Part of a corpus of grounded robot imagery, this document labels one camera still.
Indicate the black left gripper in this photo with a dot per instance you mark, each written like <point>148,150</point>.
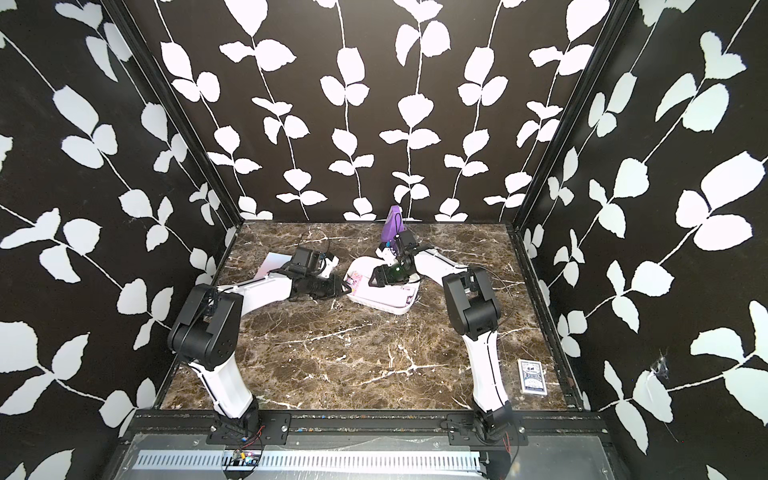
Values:
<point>335,288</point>

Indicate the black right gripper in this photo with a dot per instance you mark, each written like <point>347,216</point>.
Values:
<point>383,279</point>

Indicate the white plastic storage box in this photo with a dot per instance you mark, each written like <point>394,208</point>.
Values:
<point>392,299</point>

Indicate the pink sticker sheet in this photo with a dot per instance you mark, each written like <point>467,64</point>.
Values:
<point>273,261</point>
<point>355,280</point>

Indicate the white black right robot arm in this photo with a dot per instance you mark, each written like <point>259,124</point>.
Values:
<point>474,312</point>

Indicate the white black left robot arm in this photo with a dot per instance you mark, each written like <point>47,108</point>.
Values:
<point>206,331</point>

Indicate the purple plastic object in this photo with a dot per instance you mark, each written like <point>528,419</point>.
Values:
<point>393,224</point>

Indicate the blue playing card deck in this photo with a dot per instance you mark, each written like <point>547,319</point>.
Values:
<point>532,377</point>

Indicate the small electronics board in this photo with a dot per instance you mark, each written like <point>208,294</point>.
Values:
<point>241,460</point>

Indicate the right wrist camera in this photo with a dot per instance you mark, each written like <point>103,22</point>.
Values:
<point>403,244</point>

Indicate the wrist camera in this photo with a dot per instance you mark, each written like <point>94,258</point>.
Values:
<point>310,262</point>
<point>403,244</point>

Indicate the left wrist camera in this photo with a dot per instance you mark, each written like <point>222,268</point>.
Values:
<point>310,262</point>

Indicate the white perforated cable duct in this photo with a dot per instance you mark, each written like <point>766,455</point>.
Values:
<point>377,462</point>

